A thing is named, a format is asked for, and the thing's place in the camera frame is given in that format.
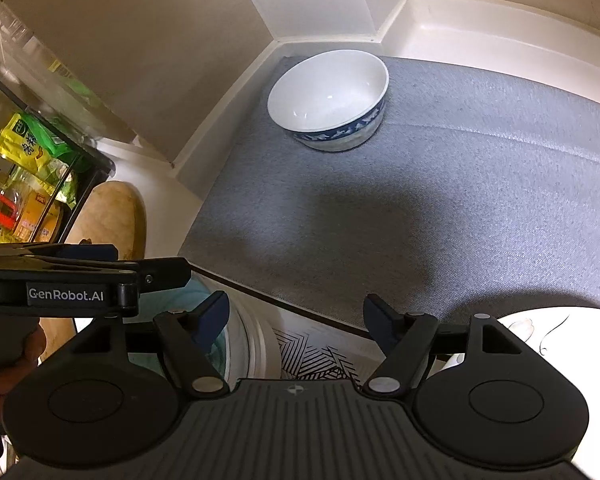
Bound orange sauce bottle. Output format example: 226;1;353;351
0;188;20;231

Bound yellow green snack packet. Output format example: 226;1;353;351
0;113;80;208

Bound grey felt mat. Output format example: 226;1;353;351
181;58;600;326

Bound person's left hand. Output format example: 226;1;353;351
0;325;46;421

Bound white patterned placemat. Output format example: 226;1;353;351
243;295;384;385

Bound light blue glazed bowl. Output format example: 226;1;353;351
124;278;228;378

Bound black spice rack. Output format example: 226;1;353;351
0;79;114;244

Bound wooden cutting board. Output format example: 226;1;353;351
36;180;148;361

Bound white bowl blue pattern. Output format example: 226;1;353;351
268;50;390;153

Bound cream bowls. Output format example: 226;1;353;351
223;292;282;389

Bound square white floral plate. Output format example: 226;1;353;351
429;306;600;480

